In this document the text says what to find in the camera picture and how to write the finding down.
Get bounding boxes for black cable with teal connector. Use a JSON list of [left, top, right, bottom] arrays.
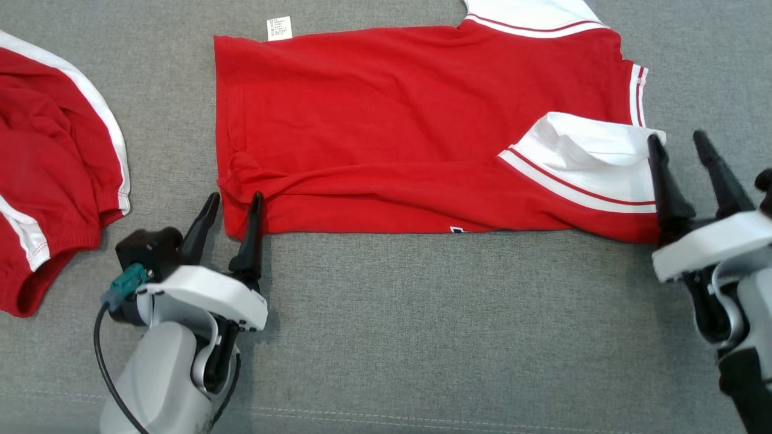
[[93, 263, 151, 434]]

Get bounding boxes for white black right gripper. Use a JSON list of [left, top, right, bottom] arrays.
[[647, 130, 772, 283]]

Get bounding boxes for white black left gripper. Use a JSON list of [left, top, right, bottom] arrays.
[[109, 192, 269, 332]]

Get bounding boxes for red white jersey shirt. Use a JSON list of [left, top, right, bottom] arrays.
[[214, 0, 667, 245]]

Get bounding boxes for red shorts with white stripes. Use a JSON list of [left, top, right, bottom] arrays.
[[0, 30, 131, 318]]

